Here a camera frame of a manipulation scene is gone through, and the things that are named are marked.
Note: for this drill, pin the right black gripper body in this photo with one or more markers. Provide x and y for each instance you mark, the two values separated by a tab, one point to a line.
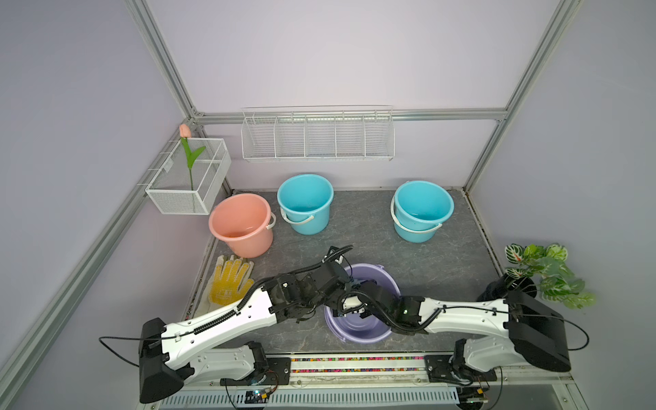
369	300

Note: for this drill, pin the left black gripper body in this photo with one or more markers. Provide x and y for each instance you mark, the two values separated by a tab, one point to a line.
332	279

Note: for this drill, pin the purple bucket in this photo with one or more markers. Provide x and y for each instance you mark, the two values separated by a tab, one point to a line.
352	327

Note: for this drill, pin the pink plastic bucket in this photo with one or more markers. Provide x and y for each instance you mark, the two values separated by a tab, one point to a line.
244	222

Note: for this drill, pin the teal bucket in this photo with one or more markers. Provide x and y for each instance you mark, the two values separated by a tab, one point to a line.
304	201
418	209

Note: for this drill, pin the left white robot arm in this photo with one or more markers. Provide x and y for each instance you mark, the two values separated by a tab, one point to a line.
172	354

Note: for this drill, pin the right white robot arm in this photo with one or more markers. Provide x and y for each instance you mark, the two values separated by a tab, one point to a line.
511	331

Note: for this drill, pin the yellow white work glove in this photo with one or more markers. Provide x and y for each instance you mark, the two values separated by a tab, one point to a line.
229	283

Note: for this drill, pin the potted green plant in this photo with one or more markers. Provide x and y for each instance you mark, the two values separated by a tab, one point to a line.
540	271

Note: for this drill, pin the pink artificial tulip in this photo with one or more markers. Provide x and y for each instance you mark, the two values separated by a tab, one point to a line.
191	155

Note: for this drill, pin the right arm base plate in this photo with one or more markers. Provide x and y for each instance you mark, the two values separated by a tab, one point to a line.
446	369

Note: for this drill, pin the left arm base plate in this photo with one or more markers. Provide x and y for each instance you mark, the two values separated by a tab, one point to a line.
275	372

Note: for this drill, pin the white vented cable duct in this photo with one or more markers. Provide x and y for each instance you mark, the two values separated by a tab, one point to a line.
313	398

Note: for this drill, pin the long white wire shelf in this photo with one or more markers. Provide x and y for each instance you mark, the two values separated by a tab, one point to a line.
318	133

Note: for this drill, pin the white wire basket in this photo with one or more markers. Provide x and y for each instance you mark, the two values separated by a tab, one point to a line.
170	190

